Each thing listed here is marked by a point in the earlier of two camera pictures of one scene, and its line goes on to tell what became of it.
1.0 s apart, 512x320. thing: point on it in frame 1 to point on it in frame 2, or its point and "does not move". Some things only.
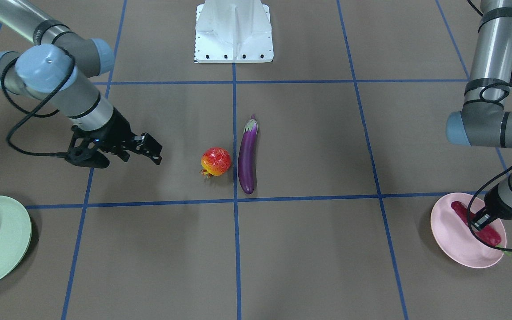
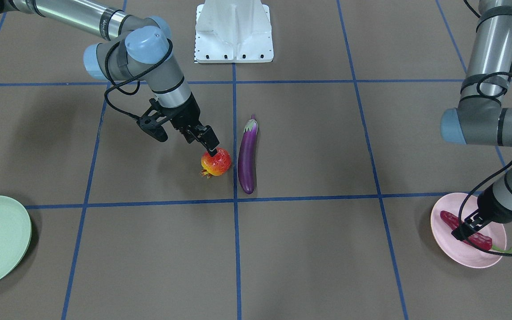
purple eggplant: x=247 y=156 does not move
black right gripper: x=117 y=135 to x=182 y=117
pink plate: x=452 y=234 does not move
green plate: x=9 y=242 does not move
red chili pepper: x=489 y=233 to x=476 y=238
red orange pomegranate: x=215 y=161 does not move
